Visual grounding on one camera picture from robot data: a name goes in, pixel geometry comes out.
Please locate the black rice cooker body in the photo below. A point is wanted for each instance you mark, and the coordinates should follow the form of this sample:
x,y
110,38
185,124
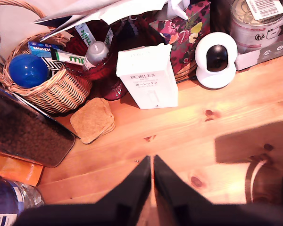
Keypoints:
x,y
264,183

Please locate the square cork coaster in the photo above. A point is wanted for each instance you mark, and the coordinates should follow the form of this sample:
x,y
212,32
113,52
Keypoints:
x,y
92,120
108,103

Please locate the white Porlex box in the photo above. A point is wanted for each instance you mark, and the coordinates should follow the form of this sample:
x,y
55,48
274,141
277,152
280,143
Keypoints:
x,y
151,89

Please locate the red glass vase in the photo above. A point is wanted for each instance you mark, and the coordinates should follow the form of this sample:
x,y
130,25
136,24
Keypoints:
x,y
110,89

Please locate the orange packet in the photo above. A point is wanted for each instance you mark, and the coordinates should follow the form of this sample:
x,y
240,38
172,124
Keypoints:
x,y
19,170

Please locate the woven wicker basket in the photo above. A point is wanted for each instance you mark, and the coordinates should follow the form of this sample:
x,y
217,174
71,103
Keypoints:
x,y
61,94

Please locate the black speckled flat panel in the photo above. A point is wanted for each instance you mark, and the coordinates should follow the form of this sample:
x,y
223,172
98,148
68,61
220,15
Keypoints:
x,y
26,131

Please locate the clear plastic water bottle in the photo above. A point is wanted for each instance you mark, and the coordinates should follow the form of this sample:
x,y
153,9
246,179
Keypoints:
x,y
9,197

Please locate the grey capped small bottle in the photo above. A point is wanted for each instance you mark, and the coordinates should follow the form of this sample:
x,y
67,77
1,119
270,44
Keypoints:
x,y
96,53

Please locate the white green milk tube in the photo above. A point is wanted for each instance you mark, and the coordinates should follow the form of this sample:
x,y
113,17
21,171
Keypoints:
x,y
85,35
108,37
70,60

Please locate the black white patterned packet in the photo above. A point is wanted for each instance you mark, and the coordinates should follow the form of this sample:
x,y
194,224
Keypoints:
x,y
53,64

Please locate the dark maroon bottle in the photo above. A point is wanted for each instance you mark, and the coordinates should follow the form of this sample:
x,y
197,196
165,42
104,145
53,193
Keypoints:
x,y
136,35

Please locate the floral patterned box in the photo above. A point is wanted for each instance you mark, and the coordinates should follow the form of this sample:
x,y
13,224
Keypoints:
x,y
191,30

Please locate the blue plastic ball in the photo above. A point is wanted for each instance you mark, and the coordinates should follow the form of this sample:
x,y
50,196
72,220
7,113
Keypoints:
x,y
26,70

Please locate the grey white cardboard box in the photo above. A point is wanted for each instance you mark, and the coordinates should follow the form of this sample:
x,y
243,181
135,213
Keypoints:
x,y
268,55

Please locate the blue cardboard medicine box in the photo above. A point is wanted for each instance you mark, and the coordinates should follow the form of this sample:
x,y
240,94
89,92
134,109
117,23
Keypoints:
x,y
37,49

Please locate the tin can with barcode label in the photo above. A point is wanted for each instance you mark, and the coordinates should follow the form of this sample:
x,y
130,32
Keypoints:
x,y
250,35

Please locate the white crumpled paper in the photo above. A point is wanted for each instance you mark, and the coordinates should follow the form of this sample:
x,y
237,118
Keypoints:
x,y
85,11

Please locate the white round security camera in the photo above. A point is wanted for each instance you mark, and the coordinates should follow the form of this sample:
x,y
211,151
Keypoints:
x,y
202,49

